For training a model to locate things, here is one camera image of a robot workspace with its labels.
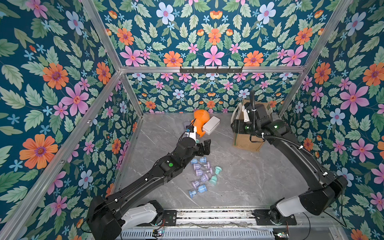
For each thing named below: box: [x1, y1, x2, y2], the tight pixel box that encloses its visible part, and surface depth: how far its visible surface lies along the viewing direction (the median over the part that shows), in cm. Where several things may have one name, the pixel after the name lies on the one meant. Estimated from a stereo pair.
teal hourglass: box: [209, 166, 222, 185], surface depth 88 cm
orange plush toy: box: [191, 109, 211, 138], surface depth 110 cm
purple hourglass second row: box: [193, 161, 210, 170], surface depth 90 cm
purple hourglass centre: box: [191, 173, 209, 189], surface depth 86 cm
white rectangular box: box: [202, 115, 221, 136], surface depth 111 cm
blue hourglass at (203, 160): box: [190, 156, 207, 165], surface depth 93 cm
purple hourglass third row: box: [195, 167, 213, 177], surface depth 88 cm
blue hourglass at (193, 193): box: [188, 190, 198, 199], surface depth 80 cm
